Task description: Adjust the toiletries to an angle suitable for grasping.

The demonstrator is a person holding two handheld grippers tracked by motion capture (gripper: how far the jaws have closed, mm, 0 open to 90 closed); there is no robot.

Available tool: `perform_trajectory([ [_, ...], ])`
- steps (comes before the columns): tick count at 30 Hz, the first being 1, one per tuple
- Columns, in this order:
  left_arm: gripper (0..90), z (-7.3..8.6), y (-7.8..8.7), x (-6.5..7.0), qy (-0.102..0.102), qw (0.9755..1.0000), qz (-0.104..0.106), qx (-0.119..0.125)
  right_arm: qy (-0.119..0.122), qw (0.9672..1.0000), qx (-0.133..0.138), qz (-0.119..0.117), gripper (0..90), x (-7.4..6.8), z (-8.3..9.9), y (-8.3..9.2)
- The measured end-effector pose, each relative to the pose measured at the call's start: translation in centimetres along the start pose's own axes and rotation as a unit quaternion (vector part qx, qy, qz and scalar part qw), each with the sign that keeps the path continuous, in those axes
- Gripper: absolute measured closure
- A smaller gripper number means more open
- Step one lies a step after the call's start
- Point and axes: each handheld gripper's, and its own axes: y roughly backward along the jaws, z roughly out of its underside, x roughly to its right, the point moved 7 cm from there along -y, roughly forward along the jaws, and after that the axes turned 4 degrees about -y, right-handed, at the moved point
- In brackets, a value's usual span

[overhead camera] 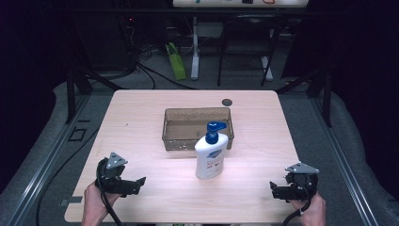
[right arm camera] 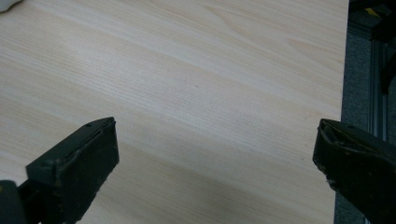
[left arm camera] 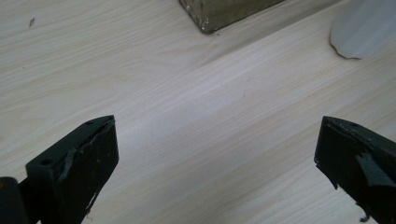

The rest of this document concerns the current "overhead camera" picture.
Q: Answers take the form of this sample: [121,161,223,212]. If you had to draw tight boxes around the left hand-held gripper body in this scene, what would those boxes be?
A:
[95,152,136,196]

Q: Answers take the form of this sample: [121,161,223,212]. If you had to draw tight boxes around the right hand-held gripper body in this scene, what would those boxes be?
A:
[282,161,321,202]

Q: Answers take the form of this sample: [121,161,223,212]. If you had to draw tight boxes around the clear brown plastic basket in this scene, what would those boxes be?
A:
[161,106,235,152]

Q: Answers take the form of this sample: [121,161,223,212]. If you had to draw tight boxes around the white pump bottle blue cap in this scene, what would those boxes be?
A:
[194,121,230,181]

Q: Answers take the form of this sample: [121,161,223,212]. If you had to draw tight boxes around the person's right hand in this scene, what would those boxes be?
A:
[289,191,327,226]

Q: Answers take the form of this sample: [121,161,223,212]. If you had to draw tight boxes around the person's left hand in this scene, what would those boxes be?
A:
[81,181,122,226]

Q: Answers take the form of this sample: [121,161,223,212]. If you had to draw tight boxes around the grey tape strip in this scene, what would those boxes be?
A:
[57,195,84,208]

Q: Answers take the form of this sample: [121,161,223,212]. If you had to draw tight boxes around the green bag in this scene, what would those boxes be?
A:
[165,41,188,81]

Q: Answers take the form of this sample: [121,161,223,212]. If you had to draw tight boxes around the white desk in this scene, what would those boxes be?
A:
[172,0,311,82]

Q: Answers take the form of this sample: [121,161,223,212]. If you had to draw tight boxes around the dark computer tower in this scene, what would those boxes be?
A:
[72,12,139,72]

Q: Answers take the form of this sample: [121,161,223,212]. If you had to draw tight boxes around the black chair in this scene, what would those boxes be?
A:
[216,13,280,88]

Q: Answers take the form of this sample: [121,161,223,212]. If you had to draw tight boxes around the left hand-held gripper black cable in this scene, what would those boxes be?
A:
[95,158,125,226]

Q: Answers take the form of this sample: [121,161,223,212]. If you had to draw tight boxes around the hand-held gripper black cable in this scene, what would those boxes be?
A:
[280,180,313,226]
[95,158,125,226]

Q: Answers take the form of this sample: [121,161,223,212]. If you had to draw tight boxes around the right hand-held gripper black cable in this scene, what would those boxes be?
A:
[280,180,313,226]

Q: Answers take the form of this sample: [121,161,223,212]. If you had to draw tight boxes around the aluminium floor rail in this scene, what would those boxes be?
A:
[309,93,381,226]
[6,93,92,226]

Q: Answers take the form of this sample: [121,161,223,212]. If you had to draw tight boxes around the thin black floor cable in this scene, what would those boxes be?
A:
[35,126,102,226]

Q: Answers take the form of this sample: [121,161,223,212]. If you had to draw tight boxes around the black metal frame leg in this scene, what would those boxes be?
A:
[63,67,126,125]
[275,67,334,128]

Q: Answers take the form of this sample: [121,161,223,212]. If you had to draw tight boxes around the black floor cables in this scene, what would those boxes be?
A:
[125,18,200,91]

